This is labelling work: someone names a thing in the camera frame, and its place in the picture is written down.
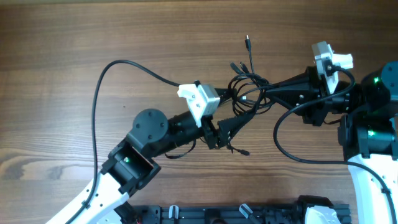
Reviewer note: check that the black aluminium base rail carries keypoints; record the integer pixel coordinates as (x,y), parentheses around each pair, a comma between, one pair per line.
(306,209)

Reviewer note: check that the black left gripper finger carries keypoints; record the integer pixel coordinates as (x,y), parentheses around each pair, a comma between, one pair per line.
(224,95)
(228,128)

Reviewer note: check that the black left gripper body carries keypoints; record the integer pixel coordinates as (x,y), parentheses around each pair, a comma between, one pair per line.
(209,132)

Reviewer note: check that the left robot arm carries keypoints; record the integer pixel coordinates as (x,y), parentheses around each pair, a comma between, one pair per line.
(130,165)

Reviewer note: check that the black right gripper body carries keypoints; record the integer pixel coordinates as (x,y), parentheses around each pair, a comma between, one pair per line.
(316,109)

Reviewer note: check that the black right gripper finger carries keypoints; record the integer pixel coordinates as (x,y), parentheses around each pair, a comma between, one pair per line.
(291,96)
(302,80)

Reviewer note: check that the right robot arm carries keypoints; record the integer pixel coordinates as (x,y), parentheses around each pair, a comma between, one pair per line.
(368,136)

